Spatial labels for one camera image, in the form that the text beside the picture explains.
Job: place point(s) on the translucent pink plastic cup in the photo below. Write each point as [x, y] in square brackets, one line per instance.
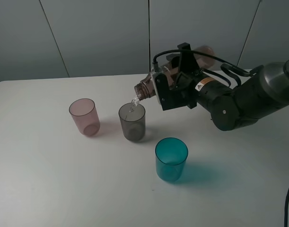
[84, 114]

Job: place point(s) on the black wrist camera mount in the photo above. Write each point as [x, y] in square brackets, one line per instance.
[187, 64]

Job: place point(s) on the translucent grey plastic cup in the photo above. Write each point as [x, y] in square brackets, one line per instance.
[133, 121]

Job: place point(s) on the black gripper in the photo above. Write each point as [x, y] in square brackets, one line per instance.
[181, 89]

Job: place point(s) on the translucent brown plastic bottle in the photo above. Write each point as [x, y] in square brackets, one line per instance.
[145, 88]

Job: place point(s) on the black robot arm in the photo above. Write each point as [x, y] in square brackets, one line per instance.
[265, 92]

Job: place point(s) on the translucent teal plastic cup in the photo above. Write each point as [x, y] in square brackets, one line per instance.
[171, 155]

